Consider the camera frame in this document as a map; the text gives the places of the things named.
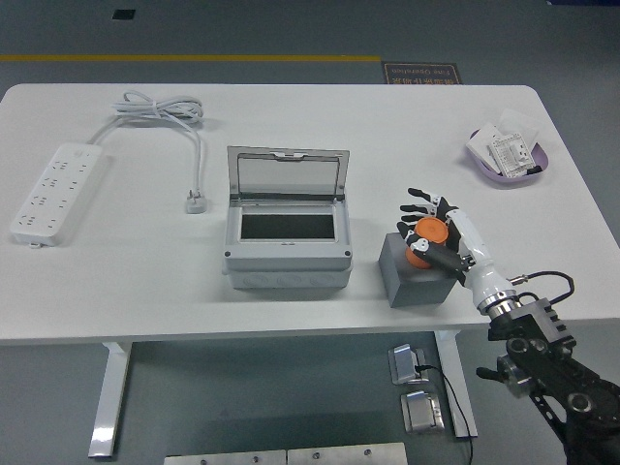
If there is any thin black floor cable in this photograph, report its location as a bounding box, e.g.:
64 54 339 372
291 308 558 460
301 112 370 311
415 362 475 465

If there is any clear plastic packet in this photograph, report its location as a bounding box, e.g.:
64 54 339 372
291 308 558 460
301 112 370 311
498 107 543 146

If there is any grey plastic junction box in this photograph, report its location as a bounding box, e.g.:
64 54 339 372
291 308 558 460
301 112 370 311
221 201 354 291

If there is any orange cylindrical battery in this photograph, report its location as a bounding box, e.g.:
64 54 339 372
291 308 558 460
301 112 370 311
405 216 450 269

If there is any white table leg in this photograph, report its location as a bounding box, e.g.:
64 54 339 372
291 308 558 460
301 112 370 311
86 341 133 459
433 330 480 440

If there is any plain white switch plate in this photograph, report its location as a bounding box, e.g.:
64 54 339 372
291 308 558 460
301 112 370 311
467 123 505 171

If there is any white printed socket module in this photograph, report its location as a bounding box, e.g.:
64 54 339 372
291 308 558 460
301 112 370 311
486 133 534 178

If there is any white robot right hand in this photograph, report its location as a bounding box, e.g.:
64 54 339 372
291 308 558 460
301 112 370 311
395 187 515 307

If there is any grey block battery holder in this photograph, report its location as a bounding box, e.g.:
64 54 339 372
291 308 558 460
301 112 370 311
379 232 457 310

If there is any silver foot pedal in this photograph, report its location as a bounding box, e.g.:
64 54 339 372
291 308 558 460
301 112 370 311
387 343 430 387
399 390 446 434

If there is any grey metal plate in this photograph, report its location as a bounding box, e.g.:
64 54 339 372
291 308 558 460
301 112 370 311
286 442 408 465
163 449 288 465

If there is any purple plastic tray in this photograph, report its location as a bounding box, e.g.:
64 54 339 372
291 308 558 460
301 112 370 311
464 128 553 189

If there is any smoky transparent box lid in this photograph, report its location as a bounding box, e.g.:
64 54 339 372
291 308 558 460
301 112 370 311
226 144 351 204

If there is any white power cord with plug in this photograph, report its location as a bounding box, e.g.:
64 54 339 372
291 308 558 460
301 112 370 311
86 90 210 215

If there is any white power strip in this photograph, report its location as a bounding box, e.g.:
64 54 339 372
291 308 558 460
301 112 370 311
10 139 106 249

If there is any dark floor sign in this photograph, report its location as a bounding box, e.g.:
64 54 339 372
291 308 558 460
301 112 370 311
382 61 464 86

